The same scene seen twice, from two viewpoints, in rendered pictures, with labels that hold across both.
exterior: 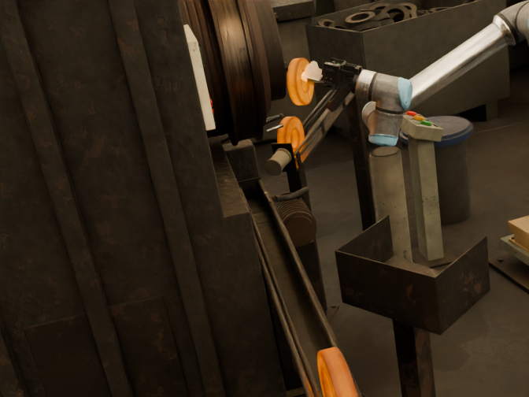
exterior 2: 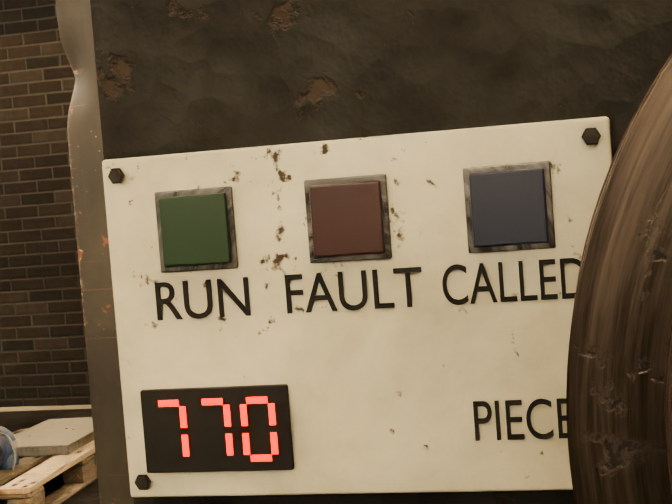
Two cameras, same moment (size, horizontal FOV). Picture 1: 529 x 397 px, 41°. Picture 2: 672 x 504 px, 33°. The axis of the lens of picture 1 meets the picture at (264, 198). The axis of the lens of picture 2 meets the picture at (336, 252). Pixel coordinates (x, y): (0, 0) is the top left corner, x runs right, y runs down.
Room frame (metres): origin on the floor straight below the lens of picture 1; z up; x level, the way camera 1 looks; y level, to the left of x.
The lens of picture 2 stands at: (1.71, -0.46, 1.21)
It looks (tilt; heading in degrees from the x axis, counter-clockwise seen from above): 3 degrees down; 109
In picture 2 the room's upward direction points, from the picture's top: 4 degrees counter-clockwise
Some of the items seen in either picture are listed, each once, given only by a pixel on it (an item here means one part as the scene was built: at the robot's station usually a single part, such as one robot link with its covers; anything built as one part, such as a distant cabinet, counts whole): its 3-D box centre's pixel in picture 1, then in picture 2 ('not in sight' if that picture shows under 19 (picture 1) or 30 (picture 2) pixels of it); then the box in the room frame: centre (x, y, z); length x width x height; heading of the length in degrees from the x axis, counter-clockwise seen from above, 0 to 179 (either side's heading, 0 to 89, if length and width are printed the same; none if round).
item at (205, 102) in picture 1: (197, 74); (358, 316); (1.53, 0.09, 1.15); 0.26 x 0.02 x 0.18; 6
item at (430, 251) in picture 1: (425, 188); not in sight; (2.63, -0.64, 0.31); 0.24 x 0.16 x 0.62; 6
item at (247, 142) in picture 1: (242, 179); not in sight; (2.11, 0.06, 0.68); 0.11 x 0.08 x 0.24; 96
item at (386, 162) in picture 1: (391, 212); not in sight; (2.57, -0.49, 0.26); 0.12 x 0.12 x 0.52
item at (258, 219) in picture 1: (257, 211); not in sight; (1.90, 0.03, 0.66); 0.19 x 0.07 x 0.01; 6
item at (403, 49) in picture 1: (401, 64); not in sight; (4.45, -1.01, 0.39); 1.03 x 0.83 x 0.77; 111
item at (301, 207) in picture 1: (301, 270); not in sight; (2.22, -0.08, 0.27); 0.22 x 0.13 x 0.53; 6
